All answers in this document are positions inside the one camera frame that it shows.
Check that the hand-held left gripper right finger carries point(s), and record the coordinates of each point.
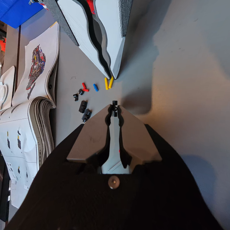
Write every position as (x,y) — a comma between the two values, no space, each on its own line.
(140,142)

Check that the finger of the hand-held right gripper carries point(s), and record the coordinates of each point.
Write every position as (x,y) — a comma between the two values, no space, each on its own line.
(111,27)
(80,27)

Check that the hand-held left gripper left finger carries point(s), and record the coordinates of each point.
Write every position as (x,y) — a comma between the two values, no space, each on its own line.
(88,142)

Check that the black toy clip plate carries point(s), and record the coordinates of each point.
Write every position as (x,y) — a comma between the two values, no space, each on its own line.
(86,115)
(83,106)

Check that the black toy axle connector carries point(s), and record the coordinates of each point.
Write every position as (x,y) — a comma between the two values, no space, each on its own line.
(114,108)

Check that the small black toy connector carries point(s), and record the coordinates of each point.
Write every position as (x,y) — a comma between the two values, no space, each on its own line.
(75,97)
(81,91)

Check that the red toy axle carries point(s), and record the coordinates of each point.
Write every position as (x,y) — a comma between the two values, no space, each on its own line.
(85,89)
(83,84)

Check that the blue toy pin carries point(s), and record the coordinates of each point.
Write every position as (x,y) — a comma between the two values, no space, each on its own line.
(95,87)

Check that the instruction booklet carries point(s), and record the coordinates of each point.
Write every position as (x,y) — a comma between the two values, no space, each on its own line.
(21,125)

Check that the blue plastic bin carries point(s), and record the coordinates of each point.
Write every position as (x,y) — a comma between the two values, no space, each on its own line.
(18,10)

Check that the wooden document stand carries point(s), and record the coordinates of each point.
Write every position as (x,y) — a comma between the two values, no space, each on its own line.
(8,80)

